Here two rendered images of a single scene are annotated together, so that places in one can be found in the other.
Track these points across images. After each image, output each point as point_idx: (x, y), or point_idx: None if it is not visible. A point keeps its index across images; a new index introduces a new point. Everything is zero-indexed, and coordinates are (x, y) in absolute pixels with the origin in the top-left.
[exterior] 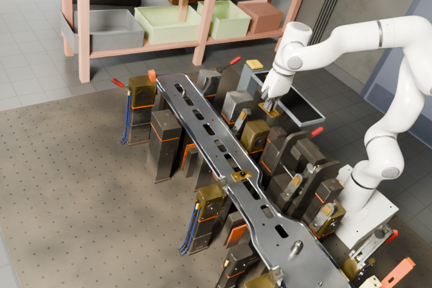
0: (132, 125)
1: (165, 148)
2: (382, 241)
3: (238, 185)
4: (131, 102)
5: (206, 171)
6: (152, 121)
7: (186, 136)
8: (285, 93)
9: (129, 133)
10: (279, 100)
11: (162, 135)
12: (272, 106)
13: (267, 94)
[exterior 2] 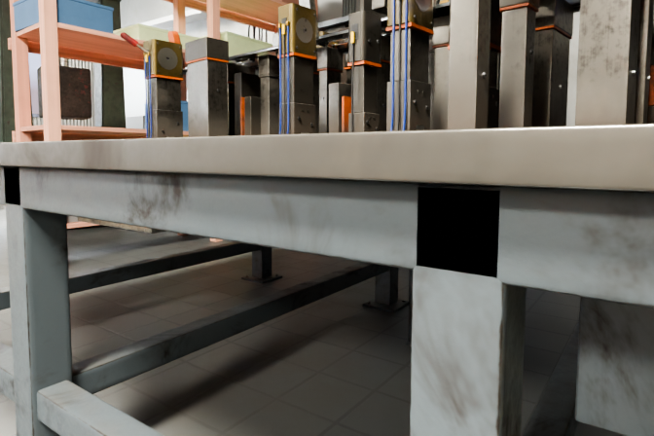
0: (158, 108)
1: (214, 76)
2: None
3: (327, 39)
4: (152, 68)
5: (278, 108)
6: (187, 56)
7: (236, 91)
8: None
9: (154, 127)
10: None
11: (206, 46)
12: None
13: None
